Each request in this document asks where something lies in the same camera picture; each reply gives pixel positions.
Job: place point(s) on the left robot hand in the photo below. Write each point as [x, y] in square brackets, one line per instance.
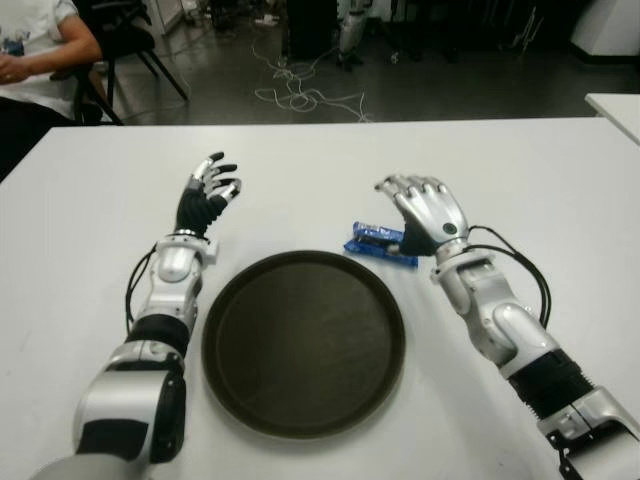
[197, 207]

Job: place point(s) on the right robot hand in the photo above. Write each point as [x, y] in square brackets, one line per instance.
[435, 210]

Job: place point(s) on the blue Oreo cookie package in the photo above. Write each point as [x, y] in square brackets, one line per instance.
[370, 245]

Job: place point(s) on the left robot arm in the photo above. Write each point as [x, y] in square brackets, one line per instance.
[170, 270]

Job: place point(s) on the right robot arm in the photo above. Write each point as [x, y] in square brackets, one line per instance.
[505, 320]

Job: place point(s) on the round brown tray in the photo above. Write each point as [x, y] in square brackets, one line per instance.
[305, 345]

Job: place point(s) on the black office chair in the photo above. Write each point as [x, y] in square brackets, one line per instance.
[125, 30]

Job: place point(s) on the white low cabinet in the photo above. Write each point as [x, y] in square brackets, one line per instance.
[162, 15]

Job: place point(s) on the white power strip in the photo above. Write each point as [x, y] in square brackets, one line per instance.
[266, 20]

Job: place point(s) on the white side table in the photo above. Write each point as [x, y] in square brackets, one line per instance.
[617, 110]

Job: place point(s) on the black wheeled cabinet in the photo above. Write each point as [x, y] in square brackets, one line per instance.
[312, 30]

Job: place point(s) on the seated person white shirt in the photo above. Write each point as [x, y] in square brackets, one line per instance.
[35, 55]

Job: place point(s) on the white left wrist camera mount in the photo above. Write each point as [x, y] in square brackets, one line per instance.
[212, 251]

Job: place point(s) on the white pedestal black base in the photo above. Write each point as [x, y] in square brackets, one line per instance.
[605, 25]

